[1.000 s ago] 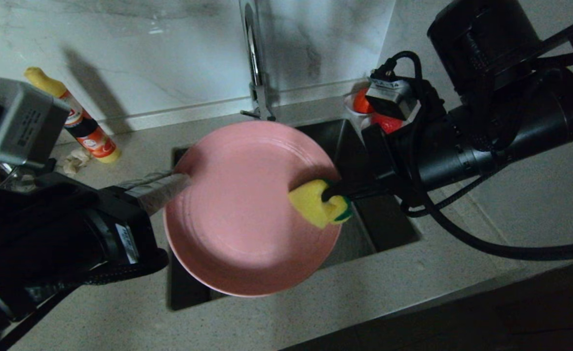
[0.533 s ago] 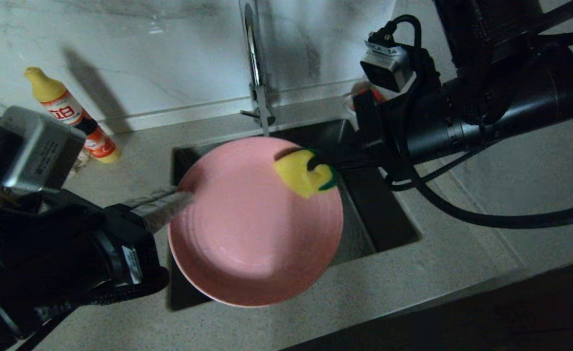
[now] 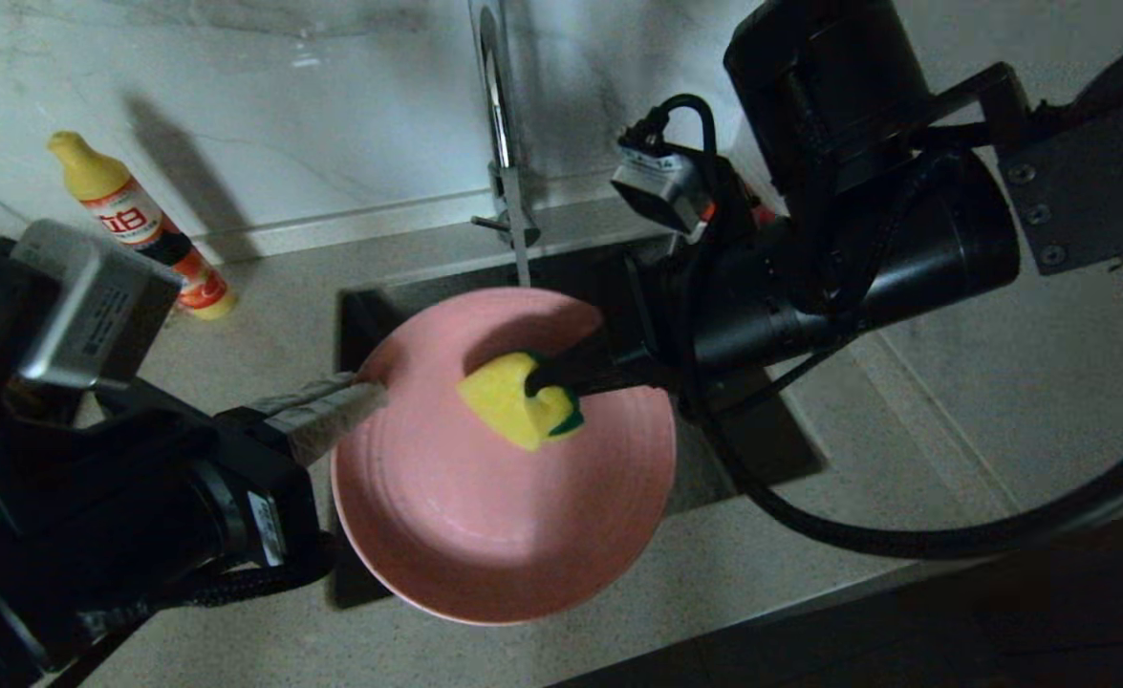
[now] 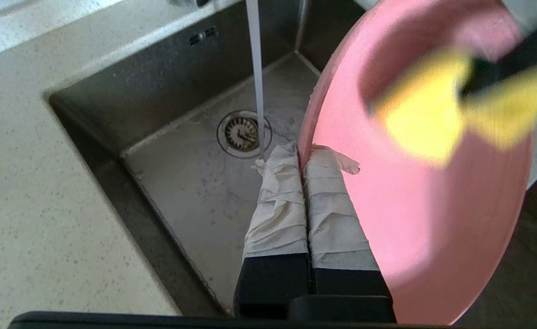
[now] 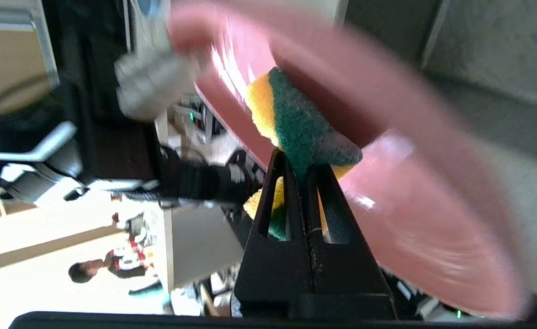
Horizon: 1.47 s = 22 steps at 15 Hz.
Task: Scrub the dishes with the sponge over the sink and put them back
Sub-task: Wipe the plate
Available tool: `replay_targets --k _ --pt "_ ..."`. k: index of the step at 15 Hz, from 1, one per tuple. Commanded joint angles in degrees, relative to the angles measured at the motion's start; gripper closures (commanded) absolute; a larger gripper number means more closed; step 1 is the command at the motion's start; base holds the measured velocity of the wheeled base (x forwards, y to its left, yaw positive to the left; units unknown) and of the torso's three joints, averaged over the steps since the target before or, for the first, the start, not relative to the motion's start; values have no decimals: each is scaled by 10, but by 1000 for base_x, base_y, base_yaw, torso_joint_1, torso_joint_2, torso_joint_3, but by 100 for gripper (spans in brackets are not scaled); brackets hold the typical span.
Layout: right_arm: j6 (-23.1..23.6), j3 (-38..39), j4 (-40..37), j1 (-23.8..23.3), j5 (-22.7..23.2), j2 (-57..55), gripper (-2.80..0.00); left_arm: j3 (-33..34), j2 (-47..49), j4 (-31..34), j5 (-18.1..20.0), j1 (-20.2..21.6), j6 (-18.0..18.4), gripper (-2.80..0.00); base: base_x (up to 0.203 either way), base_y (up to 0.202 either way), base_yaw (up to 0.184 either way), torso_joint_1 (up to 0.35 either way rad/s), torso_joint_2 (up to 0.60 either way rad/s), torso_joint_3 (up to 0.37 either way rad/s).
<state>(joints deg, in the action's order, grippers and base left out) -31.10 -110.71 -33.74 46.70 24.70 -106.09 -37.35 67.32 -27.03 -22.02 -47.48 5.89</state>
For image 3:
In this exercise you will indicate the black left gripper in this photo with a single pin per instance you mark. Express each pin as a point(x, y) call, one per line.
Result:
point(265, 497)

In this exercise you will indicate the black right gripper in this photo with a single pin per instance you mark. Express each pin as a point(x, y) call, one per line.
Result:
point(752, 296)

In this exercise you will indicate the green and yellow sponge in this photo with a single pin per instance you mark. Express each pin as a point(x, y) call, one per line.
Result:
point(508, 406)

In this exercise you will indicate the pink plate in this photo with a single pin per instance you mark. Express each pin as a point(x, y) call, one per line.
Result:
point(485, 535)

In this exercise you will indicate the orange detergent bottle yellow cap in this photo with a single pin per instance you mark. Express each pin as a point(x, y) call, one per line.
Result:
point(140, 229)

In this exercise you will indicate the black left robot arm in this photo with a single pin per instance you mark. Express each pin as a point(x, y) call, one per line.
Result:
point(93, 497)

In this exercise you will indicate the stainless steel sink basin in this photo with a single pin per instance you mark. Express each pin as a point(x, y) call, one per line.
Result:
point(762, 449)

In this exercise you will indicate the chrome faucet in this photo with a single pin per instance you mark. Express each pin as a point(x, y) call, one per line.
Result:
point(499, 115)

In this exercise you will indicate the red apple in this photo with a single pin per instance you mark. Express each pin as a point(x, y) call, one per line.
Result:
point(766, 215)

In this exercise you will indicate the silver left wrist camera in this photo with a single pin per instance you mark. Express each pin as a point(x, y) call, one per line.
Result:
point(93, 306)

